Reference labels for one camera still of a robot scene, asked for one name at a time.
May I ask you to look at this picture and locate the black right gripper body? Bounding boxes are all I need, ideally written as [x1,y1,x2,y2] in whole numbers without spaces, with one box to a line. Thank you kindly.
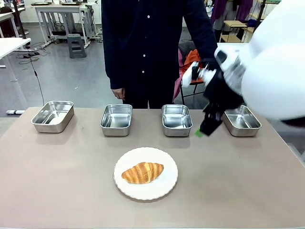
[203,69,247,112]

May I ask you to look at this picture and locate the person's left forearm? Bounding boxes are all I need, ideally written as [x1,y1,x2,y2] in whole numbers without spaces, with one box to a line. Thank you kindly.
[189,26,219,66]

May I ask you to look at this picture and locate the person's right forearm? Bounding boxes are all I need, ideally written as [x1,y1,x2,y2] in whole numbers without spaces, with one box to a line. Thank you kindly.
[105,47,126,90]

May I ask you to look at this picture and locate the rectangular stainless steel container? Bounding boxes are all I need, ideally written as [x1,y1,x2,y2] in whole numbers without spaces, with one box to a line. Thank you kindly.
[30,100,75,134]
[161,104,193,137]
[222,104,262,137]
[100,104,133,137]

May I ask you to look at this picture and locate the person's right hand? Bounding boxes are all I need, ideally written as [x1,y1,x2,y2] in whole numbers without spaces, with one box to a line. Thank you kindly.
[111,87,126,101]

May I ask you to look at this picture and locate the pink cloth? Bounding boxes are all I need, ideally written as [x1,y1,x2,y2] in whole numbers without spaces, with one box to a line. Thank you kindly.
[172,52,184,101]

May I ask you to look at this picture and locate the orange jacket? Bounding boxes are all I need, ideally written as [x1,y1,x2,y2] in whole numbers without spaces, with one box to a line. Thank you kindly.
[183,49,203,86]

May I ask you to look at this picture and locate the large white table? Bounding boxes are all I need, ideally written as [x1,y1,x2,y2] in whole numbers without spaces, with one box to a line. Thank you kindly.
[217,42,250,50]

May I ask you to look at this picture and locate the black chair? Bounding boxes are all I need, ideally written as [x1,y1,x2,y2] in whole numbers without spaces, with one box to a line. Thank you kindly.
[178,40,208,105]

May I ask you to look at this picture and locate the wooden shelf rack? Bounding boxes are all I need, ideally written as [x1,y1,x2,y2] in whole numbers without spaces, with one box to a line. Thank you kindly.
[219,20,255,43]

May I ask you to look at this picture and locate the white scalloped plate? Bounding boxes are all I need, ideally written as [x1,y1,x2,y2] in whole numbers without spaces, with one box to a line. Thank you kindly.
[113,146,179,200]

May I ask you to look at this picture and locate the golden croissant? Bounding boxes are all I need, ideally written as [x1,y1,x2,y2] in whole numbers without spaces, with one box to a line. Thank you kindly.
[121,162,164,185]

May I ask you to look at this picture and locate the purple hanging clothes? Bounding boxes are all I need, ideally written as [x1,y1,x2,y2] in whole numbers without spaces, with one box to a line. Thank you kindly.
[209,0,254,25]

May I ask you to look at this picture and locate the person in dark shirt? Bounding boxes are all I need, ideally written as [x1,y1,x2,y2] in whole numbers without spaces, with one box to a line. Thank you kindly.
[101,0,219,109]

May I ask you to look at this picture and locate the grey step stool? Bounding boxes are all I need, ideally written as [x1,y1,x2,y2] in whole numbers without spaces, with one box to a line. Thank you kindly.
[67,33,87,59]

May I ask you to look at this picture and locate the white desk with grey legs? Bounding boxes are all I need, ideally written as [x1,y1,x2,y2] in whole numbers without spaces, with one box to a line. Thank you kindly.
[30,1,98,47]

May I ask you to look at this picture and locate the white table with thin legs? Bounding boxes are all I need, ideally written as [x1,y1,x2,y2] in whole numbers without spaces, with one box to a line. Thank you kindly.
[0,37,32,115]

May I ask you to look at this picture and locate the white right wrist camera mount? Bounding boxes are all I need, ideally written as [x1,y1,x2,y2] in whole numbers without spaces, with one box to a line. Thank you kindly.
[182,61,218,88]

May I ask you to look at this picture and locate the black right arm cable strap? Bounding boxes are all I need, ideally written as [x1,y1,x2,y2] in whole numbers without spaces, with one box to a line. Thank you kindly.
[280,117,305,128]

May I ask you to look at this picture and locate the black camera stand pole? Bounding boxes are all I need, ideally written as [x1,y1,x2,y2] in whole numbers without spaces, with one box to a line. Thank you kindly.
[259,0,267,23]

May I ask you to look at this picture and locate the black floor cable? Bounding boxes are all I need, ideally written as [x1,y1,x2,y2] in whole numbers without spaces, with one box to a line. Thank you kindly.
[16,41,51,107]

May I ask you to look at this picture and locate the black upright post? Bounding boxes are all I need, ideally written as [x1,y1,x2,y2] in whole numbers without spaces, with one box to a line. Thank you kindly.
[12,0,27,39]

